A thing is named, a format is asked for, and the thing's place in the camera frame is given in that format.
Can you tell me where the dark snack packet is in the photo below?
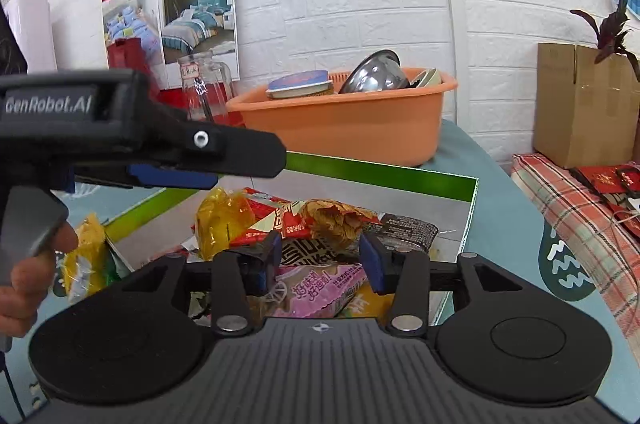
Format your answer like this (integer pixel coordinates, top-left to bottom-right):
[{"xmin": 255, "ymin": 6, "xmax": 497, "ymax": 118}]
[{"xmin": 377, "ymin": 212, "xmax": 440, "ymax": 251}]

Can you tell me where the glass pitcher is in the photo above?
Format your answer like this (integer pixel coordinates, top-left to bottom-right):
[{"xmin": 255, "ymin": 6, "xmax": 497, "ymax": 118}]
[{"xmin": 177, "ymin": 50, "xmax": 236, "ymax": 125}]

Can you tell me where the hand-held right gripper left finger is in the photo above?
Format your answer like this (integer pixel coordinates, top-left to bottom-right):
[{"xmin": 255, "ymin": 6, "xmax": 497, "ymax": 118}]
[{"xmin": 102, "ymin": 231, "xmax": 284, "ymax": 338}]

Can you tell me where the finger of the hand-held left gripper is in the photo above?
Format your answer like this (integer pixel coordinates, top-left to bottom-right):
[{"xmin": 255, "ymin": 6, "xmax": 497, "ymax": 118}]
[
  {"xmin": 127, "ymin": 100, "xmax": 287, "ymax": 179},
  {"xmin": 74, "ymin": 164, "xmax": 219, "ymax": 191}
]

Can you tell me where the person's left hand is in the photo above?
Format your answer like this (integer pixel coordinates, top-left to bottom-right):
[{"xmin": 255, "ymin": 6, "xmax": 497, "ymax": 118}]
[{"xmin": 0, "ymin": 223, "xmax": 80, "ymax": 340}]

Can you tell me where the yellow cake packet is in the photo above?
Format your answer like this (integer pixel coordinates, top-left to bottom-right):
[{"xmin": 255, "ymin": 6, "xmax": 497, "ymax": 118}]
[{"xmin": 194, "ymin": 186, "xmax": 257, "ymax": 261}]

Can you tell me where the red envelope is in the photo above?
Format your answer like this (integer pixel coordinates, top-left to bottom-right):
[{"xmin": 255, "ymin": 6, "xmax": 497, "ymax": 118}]
[{"xmin": 570, "ymin": 164, "xmax": 640, "ymax": 211}]

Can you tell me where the steel bowl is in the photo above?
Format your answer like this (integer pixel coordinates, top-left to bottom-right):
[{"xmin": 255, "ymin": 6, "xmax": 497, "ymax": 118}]
[{"xmin": 338, "ymin": 49, "xmax": 411, "ymax": 95}]

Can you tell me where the orange plastic basin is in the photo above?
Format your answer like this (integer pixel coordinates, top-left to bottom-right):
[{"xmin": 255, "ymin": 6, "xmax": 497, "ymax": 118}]
[{"xmin": 225, "ymin": 67, "xmax": 460, "ymax": 169}]

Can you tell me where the red nut packet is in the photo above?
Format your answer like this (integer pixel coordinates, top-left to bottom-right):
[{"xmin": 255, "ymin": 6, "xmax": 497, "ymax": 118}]
[{"xmin": 227, "ymin": 187, "xmax": 301, "ymax": 249}]

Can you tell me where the green cardboard box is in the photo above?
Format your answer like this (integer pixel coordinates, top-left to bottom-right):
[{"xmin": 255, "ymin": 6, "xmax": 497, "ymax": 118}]
[{"xmin": 104, "ymin": 151, "xmax": 480, "ymax": 326}]

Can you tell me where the beige bowl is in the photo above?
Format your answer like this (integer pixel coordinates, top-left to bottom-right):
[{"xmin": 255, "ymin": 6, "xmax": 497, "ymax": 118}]
[{"xmin": 409, "ymin": 68, "xmax": 444, "ymax": 89}]

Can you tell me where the dark red plant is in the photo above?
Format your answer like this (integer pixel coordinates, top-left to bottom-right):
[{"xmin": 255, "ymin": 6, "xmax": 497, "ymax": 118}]
[{"xmin": 569, "ymin": 0, "xmax": 640, "ymax": 80}]

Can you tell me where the plaid cloth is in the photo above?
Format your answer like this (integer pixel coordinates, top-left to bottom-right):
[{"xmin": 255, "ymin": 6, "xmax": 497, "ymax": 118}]
[{"xmin": 510, "ymin": 153, "xmax": 640, "ymax": 356}]

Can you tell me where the teal printed tablecloth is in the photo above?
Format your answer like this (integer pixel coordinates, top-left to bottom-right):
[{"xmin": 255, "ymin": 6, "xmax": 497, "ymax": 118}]
[{"xmin": 0, "ymin": 118, "xmax": 631, "ymax": 424}]

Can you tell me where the white paper roll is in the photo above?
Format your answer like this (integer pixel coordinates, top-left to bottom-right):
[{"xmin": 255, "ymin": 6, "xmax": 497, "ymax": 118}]
[{"xmin": 4, "ymin": 0, "xmax": 57, "ymax": 75}]

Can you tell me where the large yellow snack packet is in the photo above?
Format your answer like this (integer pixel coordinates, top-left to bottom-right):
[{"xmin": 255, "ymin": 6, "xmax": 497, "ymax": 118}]
[{"xmin": 63, "ymin": 212, "xmax": 109, "ymax": 303}]

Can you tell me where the red thermos jug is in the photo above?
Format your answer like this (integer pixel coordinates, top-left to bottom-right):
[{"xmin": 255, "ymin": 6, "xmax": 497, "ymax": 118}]
[{"xmin": 106, "ymin": 37, "xmax": 161, "ymax": 104}]

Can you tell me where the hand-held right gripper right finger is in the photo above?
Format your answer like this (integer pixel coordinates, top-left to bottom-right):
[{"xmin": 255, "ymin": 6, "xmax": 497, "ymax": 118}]
[{"xmin": 358, "ymin": 234, "xmax": 532, "ymax": 337}]

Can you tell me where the tall cardboard box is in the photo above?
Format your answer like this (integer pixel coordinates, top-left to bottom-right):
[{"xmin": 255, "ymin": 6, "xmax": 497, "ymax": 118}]
[{"xmin": 532, "ymin": 42, "xmax": 640, "ymax": 170}]

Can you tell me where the red fried snack packet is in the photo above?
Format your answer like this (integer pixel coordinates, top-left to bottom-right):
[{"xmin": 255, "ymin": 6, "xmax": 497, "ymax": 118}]
[{"xmin": 276, "ymin": 198, "xmax": 384, "ymax": 267}]

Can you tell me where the pink-edged clear seed packet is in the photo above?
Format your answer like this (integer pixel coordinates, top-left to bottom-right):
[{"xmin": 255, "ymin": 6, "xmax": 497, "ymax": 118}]
[{"xmin": 259, "ymin": 263, "xmax": 374, "ymax": 320}]

